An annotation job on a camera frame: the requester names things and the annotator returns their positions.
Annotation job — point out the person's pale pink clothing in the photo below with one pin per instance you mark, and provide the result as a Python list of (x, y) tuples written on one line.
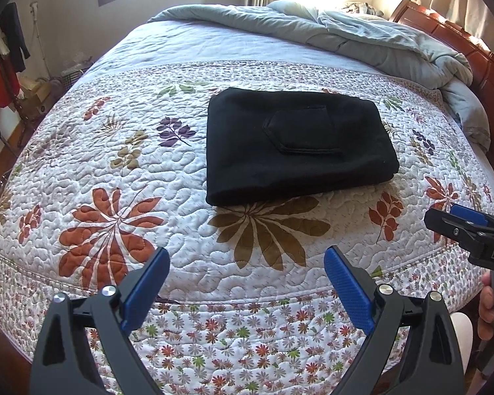
[(462, 335)]

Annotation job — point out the person's right hand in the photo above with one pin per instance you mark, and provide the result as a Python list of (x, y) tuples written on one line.
[(486, 304)]

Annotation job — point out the floral quilted bedspread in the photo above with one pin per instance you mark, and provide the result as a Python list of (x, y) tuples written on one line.
[(148, 214)]

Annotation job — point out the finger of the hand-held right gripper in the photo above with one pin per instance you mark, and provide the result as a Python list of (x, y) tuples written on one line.
[(471, 214), (448, 226)]

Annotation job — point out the grey duvet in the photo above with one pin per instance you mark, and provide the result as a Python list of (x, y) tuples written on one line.
[(354, 33)]

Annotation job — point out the wooden headboard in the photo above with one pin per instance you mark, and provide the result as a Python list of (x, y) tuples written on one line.
[(490, 74)]

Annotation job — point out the dark hanging clothes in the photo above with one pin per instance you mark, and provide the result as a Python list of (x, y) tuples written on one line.
[(14, 35)]

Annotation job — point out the cardboard box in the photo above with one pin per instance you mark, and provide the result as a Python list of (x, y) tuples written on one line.
[(35, 96)]

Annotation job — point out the red hanging garment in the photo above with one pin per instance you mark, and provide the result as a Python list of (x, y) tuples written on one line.
[(2, 84)]

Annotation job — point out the black plastic basket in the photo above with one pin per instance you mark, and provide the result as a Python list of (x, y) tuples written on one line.
[(73, 76)]

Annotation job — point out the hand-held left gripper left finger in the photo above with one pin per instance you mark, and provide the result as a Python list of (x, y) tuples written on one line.
[(146, 292)]

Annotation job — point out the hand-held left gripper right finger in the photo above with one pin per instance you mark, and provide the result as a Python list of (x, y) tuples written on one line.
[(348, 288)]

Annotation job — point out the black pants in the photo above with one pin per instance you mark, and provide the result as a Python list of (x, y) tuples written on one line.
[(271, 164)]

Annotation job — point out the patterned cloth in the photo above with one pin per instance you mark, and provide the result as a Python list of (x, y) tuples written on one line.
[(362, 8)]

